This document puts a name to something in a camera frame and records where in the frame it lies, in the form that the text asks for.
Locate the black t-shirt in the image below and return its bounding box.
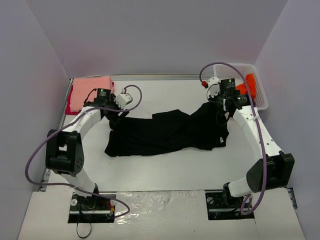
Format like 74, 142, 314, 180
104, 102, 229, 157

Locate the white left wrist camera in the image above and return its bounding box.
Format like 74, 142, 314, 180
114, 89, 134, 110

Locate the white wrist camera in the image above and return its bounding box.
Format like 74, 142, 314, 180
199, 76, 221, 100
114, 89, 134, 110

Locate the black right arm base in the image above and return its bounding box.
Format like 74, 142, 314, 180
204, 189, 255, 221

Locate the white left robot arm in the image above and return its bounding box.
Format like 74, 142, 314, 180
45, 88, 133, 209

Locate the thin black cable loop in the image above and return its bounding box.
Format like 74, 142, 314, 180
76, 209, 93, 238

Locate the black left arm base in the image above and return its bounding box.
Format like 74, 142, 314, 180
68, 193, 117, 224

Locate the folded red t-shirt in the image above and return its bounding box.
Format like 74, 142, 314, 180
64, 79, 116, 116

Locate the orange t-shirt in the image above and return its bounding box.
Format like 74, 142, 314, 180
236, 73, 257, 101

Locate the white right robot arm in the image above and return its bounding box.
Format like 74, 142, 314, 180
207, 77, 295, 207

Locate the folded pink t-shirt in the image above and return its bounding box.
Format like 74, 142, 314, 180
69, 76, 113, 113

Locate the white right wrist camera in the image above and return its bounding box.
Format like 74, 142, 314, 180
199, 76, 221, 100

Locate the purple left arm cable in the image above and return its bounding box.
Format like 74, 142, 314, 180
24, 84, 143, 217

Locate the white plastic basket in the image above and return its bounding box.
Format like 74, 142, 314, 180
213, 63, 269, 111

